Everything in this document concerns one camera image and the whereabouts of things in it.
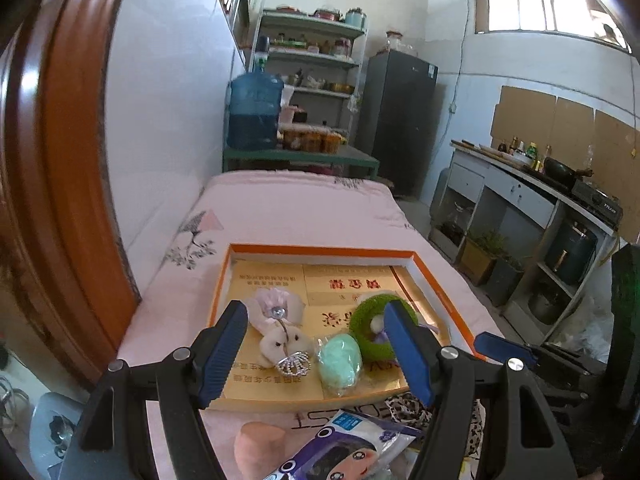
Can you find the dark green pot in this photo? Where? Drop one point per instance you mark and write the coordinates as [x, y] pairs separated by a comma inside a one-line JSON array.
[[570, 252]]

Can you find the glass jar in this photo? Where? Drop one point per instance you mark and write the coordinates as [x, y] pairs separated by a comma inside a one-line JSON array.
[[395, 42]]

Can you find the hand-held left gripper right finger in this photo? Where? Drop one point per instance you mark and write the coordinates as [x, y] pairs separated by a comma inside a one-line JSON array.
[[407, 355]]

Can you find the potted plant yellow planter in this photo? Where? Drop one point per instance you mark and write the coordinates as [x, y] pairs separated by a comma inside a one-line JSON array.
[[477, 260]]

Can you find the peach soft toy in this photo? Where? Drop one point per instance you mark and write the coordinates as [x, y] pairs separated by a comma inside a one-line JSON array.
[[257, 445]]

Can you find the grey kitchen counter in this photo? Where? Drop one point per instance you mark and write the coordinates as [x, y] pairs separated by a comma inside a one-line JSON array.
[[515, 190]]

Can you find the black gas stove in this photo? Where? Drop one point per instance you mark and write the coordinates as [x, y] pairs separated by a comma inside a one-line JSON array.
[[600, 205]]

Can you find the metal cooking pot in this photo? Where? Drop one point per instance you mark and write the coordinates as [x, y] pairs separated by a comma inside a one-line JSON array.
[[545, 307]]

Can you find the orange-rimmed cardboard box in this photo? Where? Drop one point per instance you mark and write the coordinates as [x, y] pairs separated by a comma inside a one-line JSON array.
[[250, 280]]

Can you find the dark glass pot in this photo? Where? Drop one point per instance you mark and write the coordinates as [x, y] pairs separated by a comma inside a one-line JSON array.
[[452, 230]]

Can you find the green low table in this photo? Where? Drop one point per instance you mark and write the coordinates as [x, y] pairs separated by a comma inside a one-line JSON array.
[[310, 156]]

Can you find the black wok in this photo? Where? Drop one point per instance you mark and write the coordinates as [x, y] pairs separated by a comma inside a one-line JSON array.
[[560, 170]]

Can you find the window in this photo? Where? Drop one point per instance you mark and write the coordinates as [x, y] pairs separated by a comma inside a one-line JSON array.
[[520, 5]]

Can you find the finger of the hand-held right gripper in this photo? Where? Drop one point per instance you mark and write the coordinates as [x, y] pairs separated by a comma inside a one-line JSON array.
[[500, 347], [560, 395]]

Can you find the group of sauce bottles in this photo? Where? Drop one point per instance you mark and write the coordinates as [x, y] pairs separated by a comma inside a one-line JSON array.
[[525, 155]]

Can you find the mint green soft ball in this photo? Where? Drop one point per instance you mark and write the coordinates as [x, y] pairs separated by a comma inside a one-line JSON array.
[[340, 362]]

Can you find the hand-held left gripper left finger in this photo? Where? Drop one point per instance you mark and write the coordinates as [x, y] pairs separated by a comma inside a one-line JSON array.
[[225, 355]]

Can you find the potted plant grey planter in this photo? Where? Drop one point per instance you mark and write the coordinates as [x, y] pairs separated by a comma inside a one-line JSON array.
[[502, 282]]

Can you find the dark grey refrigerator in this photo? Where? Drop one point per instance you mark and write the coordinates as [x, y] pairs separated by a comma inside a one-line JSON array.
[[395, 120]]

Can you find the brown wooden door frame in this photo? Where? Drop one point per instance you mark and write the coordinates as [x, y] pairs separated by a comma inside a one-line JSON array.
[[60, 160]]

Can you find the brown cardboard sheet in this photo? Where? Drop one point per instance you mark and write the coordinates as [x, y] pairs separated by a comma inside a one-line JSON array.
[[575, 130], [522, 117], [620, 170]]

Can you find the leopard print scrunchie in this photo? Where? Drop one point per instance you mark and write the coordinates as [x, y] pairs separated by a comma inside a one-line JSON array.
[[407, 407]]

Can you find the blue water jug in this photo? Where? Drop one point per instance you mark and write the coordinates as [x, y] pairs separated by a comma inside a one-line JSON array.
[[252, 110]]

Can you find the row of amber jars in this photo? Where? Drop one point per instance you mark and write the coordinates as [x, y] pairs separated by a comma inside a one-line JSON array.
[[312, 140]]

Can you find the cartoon-print plastic packet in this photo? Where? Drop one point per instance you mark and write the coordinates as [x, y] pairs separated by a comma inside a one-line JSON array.
[[350, 455]]

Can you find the white metal shelf rack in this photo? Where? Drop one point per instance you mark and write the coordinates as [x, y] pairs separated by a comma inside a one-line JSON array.
[[310, 19]]

